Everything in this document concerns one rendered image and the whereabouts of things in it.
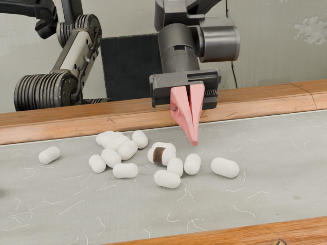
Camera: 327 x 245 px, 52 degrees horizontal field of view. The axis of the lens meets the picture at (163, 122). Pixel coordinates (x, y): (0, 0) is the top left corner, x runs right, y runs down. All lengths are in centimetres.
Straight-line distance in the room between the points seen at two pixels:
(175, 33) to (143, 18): 192
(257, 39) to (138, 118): 204
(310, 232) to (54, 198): 26
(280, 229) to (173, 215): 11
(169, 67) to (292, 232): 31
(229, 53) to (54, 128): 31
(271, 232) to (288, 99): 37
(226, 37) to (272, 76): 208
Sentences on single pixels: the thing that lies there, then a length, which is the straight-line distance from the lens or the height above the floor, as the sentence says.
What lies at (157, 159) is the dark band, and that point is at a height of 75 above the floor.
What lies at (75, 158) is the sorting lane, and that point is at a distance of 49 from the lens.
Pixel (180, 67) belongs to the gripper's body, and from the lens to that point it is 49.
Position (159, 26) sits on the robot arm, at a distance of 60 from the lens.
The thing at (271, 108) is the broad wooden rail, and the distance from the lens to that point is 59.
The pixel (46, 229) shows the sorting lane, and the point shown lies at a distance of 35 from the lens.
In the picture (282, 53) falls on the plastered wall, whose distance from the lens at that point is 260.
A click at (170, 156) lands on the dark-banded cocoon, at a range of 41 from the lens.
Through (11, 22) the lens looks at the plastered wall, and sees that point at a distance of 269.
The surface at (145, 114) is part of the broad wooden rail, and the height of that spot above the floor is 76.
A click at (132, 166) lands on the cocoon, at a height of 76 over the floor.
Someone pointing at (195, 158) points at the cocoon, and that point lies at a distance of 40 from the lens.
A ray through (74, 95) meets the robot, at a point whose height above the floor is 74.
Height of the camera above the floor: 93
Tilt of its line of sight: 19 degrees down
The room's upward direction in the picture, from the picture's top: 5 degrees counter-clockwise
